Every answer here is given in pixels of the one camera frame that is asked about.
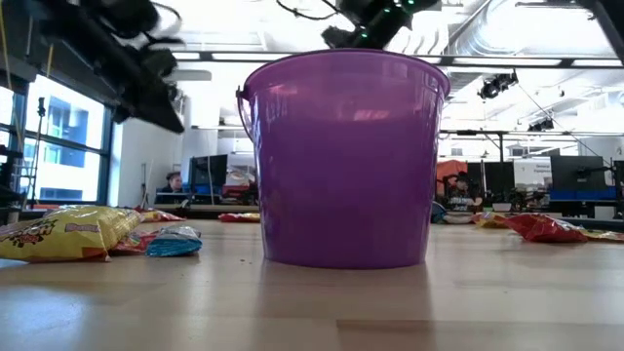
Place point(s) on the yellow pink candy packet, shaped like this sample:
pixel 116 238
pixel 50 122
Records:
pixel 490 220
pixel 607 236

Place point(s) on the black light stand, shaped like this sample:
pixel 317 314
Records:
pixel 41 109

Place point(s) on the black computer monitor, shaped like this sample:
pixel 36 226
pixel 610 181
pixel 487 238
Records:
pixel 208 170
pixel 577 173

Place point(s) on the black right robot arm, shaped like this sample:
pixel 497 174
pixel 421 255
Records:
pixel 612 19

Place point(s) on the black rail with post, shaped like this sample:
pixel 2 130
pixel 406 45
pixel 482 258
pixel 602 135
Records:
pixel 487 132

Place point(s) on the red candy packet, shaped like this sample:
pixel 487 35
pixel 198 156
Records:
pixel 546 228
pixel 234 218
pixel 134 242
pixel 158 215

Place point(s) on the black ceiling spotlight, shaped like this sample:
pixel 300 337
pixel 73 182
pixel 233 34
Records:
pixel 495 87
pixel 541 125

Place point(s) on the purple plastic bucket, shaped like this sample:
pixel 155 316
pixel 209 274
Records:
pixel 343 170

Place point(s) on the white sign board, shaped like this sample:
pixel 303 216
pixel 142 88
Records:
pixel 531 173

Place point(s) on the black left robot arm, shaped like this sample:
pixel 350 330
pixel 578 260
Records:
pixel 117 19

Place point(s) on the person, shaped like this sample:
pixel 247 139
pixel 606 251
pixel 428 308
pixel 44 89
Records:
pixel 460 187
pixel 173 185

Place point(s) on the window with dark frame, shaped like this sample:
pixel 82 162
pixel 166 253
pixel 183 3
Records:
pixel 68 127

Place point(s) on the blue storage bins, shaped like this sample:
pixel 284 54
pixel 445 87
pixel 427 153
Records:
pixel 582 195

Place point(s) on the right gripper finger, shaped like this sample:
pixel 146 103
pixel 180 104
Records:
pixel 339 38

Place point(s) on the black aluminium table frame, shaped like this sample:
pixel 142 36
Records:
pixel 200 214

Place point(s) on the blue white candy bar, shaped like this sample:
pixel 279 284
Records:
pixel 458 218
pixel 173 242

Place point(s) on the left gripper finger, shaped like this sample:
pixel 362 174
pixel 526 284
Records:
pixel 156 112

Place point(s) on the blue grey round object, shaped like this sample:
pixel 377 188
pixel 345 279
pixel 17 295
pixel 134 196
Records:
pixel 437 213

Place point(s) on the orange cloth panel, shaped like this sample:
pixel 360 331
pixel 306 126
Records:
pixel 448 169

